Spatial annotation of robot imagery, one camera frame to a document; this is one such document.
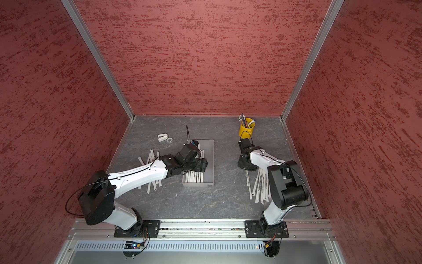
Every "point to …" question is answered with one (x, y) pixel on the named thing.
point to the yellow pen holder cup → (246, 132)
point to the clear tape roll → (169, 141)
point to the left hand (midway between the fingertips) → (199, 165)
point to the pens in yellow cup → (242, 118)
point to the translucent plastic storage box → (205, 179)
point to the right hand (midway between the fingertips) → (245, 168)
